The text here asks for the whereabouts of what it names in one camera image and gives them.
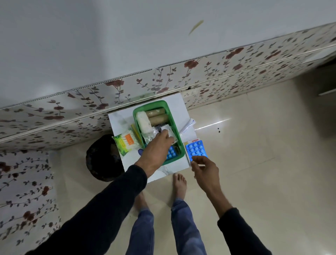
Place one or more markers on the yellow flat packet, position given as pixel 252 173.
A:
pixel 135 131

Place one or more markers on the person's right hand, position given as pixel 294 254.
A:
pixel 207 177

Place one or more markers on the brown bandage roll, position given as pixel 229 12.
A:
pixel 155 112
pixel 158 119

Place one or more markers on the white folded paper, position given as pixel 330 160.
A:
pixel 188 127

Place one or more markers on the person's left hand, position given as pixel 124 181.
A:
pixel 153 155

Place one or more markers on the green orange cotton swab packet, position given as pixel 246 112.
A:
pixel 127 143

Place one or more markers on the person's leg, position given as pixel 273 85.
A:
pixel 186 228
pixel 141 233

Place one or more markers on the person's foot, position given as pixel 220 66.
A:
pixel 141 201
pixel 179 185

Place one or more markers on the person's left leg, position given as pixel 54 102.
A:
pixel 141 233

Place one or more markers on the person's left forearm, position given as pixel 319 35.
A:
pixel 99 212

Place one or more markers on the person's right foot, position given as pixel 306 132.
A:
pixel 179 185

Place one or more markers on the black round stool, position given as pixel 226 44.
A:
pixel 102 160

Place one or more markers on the green plastic basket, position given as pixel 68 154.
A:
pixel 176 131

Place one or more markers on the blue blister pill pack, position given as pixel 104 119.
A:
pixel 196 150
pixel 171 153

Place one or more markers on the person's right forearm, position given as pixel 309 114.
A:
pixel 236 226

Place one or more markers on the person's right thumb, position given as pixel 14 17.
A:
pixel 194 164

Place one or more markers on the small blue object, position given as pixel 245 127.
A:
pixel 140 153

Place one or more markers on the person's left foot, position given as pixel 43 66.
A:
pixel 141 201

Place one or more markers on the person's left fingers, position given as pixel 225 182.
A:
pixel 164 137

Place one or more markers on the person's right leg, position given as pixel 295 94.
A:
pixel 186 228

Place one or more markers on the white gauze roll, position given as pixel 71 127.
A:
pixel 144 122

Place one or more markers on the silver foil packet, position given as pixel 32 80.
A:
pixel 150 135

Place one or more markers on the white orange medicine strip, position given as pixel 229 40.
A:
pixel 194 139

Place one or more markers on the white medicine packet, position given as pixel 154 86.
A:
pixel 169 131

